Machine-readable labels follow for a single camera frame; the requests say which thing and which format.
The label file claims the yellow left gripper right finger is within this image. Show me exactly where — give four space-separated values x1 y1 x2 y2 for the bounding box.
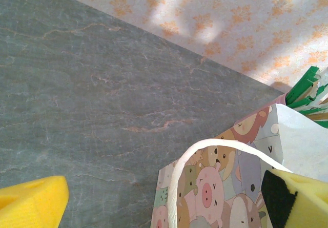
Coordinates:
261 169 328 228

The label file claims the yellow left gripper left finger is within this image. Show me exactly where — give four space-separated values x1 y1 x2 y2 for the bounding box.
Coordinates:
0 175 70 228

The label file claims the green white straw packet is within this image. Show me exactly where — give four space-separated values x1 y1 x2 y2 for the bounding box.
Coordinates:
289 83 328 109
302 107 328 130
285 66 321 102

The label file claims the pink cup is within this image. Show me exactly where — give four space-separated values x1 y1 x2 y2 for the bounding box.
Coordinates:
274 92 292 107

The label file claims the cartoon animal paper bag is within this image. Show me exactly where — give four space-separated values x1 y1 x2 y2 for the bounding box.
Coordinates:
150 103 328 228

